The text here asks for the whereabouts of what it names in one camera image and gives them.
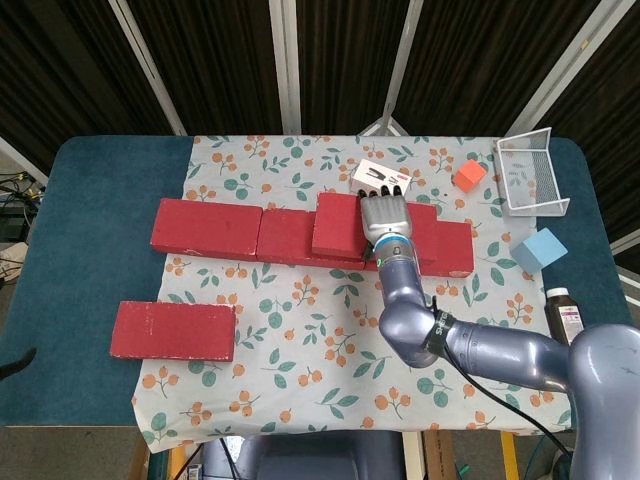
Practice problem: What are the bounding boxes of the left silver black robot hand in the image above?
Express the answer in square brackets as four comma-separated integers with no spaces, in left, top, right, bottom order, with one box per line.
[0,348,37,381]

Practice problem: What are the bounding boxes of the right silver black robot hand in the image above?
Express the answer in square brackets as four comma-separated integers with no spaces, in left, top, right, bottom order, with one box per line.
[358,184,414,259]

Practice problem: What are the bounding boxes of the red brick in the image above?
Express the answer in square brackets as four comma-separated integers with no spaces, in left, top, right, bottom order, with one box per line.
[255,208,368,271]
[109,300,237,363]
[364,219,475,279]
[149,198,264,262]
[311,192,439,262]

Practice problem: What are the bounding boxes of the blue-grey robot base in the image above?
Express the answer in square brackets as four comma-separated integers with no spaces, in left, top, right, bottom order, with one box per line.
[202,432,404,480]

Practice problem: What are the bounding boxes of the white stapler box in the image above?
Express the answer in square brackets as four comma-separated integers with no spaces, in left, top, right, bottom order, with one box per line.
[348,158,412,199]

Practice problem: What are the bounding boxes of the orange cube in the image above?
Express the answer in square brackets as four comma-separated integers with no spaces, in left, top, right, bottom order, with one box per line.
[452,159,488,194]

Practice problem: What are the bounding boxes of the light blue cube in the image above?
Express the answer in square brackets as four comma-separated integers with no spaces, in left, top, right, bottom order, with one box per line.
[509,227,569,274]

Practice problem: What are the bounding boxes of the floral tablecloth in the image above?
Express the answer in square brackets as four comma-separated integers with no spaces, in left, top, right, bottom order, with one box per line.
[130,134,574,454]

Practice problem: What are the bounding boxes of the yellow table leg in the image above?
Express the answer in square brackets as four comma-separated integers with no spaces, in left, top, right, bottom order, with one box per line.
[167,444,189,480]
[501,432,519,480]

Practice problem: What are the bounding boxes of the brown bottle with white cap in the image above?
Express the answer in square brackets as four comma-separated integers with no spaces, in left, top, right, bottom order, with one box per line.
[544,287,584,346]

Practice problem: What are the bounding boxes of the blue padded table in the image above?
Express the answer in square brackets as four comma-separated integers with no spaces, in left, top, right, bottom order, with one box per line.
[2,135,634,429]

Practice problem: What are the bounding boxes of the brown cardboard box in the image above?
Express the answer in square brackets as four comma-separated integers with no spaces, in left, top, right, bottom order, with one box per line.
[422,430,454,480]

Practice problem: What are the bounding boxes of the white metal frame post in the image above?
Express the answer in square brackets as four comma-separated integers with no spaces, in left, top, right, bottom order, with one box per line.
[504,0,620,137]
[268,0,304,134]
[358,0,426,137]
[108,0,189,136]

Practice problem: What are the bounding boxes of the white wire mesh basket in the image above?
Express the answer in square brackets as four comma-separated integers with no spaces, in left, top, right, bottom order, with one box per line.
[494,126,572,218]

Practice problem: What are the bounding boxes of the tangled floor cables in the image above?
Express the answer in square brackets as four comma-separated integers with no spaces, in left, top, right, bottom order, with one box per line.
[0,172,47,214]

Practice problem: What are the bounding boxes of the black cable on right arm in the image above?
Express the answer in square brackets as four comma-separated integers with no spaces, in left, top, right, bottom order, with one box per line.
[424,297,574,480]

